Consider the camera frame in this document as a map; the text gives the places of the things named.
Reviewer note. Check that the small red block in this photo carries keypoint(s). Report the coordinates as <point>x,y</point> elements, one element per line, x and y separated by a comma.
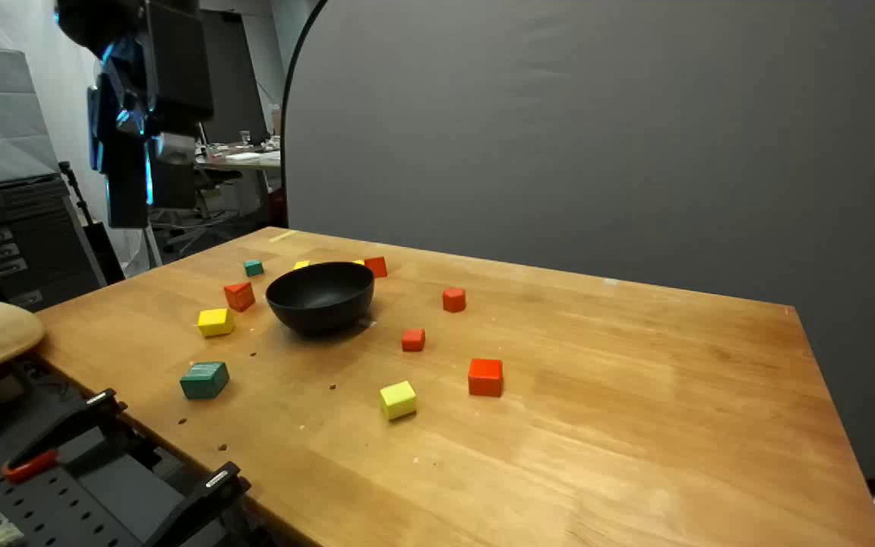
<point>377,265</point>

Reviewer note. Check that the orange-red block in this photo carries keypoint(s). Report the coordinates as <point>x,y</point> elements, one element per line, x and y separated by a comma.
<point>413,342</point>

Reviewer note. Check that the small green block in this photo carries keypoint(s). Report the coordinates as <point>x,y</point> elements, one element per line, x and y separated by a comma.
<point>253,269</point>

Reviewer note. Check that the large red block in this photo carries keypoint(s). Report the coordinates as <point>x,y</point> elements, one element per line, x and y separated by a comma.
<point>242,296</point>

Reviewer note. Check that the black bowl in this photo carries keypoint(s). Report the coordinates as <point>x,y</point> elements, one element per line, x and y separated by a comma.
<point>324,300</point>

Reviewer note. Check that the pale yellow block far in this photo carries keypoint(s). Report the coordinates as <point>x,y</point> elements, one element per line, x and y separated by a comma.
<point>487,378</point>

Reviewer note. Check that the large yellow block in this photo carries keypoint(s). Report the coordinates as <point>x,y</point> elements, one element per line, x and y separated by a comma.
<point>397,398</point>

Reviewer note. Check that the large green block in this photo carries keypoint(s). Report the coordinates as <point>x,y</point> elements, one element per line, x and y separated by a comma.
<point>204,381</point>

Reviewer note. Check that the grey round backdrop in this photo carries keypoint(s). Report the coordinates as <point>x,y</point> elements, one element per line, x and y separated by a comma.
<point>704,144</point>

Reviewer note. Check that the black equipment case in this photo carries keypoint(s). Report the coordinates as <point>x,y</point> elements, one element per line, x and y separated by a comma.
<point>42,254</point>

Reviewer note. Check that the black perforated side table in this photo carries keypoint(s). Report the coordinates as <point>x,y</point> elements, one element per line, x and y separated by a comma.
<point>110,488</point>

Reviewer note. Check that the black clamp orange handle near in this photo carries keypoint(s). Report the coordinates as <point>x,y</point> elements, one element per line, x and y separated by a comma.
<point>200,507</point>

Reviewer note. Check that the black clamp orange handle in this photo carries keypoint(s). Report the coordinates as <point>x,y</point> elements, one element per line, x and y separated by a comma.
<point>200,507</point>
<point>40,454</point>

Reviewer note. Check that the black clamp orange handle far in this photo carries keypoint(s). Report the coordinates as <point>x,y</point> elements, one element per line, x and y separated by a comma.
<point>40,454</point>

